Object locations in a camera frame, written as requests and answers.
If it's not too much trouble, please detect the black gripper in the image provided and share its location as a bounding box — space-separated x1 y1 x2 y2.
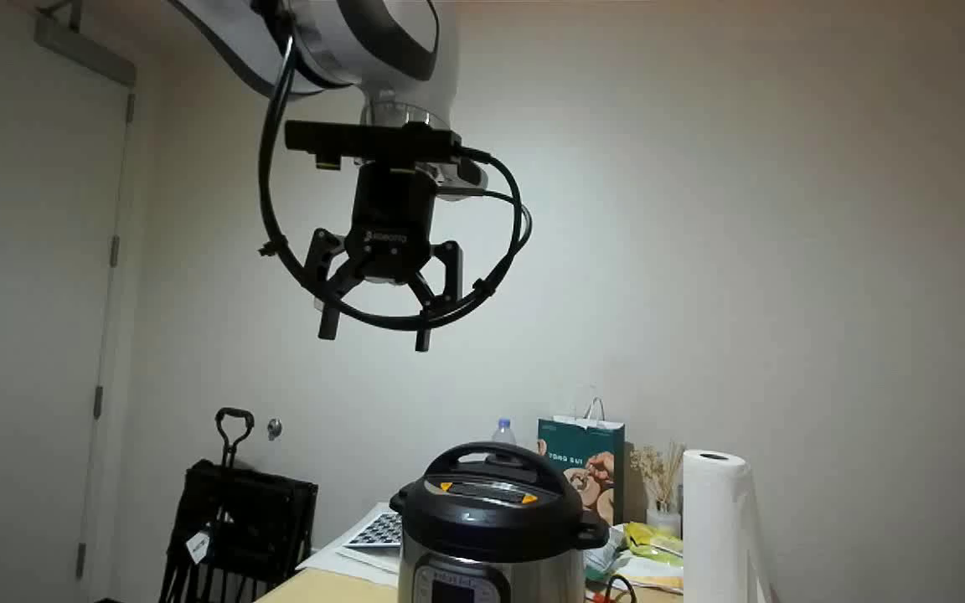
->
303 164 465 356

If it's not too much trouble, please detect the black cooker lid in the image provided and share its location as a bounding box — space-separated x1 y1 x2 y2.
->
388 439 613 564

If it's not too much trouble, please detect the stainless steel pressure cooker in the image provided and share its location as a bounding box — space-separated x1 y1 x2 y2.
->
395 534 594 603

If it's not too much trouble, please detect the green paper gift bag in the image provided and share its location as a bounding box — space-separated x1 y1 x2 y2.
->
534 397 631 528

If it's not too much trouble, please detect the black white checkerboard panel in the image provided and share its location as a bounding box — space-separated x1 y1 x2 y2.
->
343 503 407 560

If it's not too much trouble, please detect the white board sheet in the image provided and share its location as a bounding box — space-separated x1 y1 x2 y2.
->
300 498 407 582

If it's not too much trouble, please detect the dried flower bunch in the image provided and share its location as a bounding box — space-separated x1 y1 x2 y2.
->
626 439 687 540

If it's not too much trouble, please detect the grey door closer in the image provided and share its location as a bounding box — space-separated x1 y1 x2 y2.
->
34 5 141 89

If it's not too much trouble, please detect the yellow green package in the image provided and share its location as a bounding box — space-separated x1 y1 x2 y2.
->
617 518 687 564

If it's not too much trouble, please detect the white door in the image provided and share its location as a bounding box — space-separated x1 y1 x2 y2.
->
0 0 141 603

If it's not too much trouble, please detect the white paper towel roll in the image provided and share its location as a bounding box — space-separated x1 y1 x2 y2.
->
675 445 776 603

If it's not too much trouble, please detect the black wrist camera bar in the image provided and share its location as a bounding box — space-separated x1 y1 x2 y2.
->
280 119 489 187

